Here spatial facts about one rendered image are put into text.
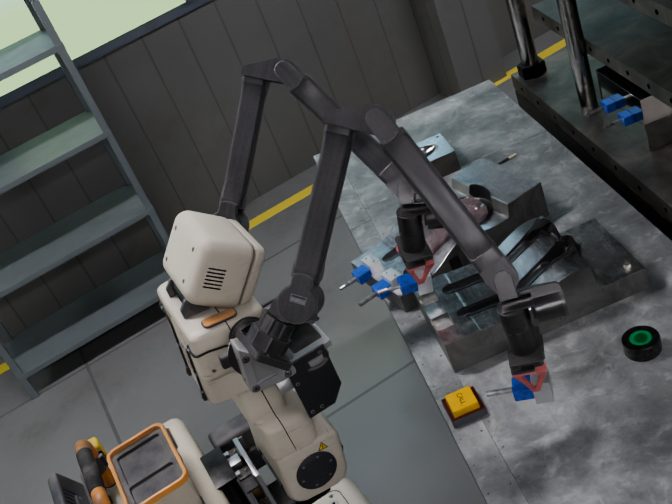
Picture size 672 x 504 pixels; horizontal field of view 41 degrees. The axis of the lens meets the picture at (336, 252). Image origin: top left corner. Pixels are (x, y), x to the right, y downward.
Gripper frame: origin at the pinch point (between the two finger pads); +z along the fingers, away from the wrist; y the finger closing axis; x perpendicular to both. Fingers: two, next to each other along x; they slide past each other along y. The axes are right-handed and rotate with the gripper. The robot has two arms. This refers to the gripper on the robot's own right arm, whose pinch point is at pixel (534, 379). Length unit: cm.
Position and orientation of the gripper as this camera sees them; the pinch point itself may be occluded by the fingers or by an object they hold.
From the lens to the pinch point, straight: 187.8
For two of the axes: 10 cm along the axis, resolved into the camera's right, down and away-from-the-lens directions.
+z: 3.4, 7.8, 5.2
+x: -9.3, 2.2, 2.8
